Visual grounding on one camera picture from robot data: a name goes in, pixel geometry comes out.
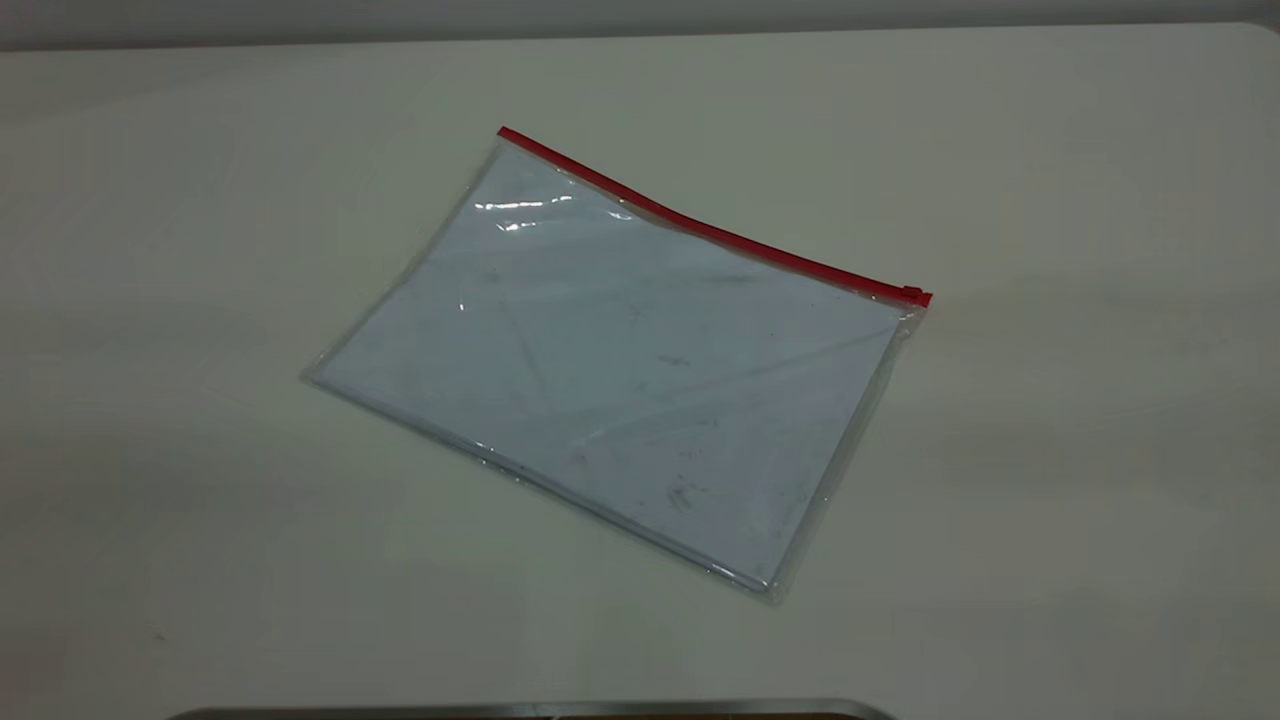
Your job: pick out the transparent bag with red zipper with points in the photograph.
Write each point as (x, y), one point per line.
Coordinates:
(620, 370)

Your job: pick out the grey metal strip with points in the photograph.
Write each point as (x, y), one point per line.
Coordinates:
(540, 711)

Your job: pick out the red zipper slider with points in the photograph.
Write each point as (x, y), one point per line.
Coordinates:
(912, 294)

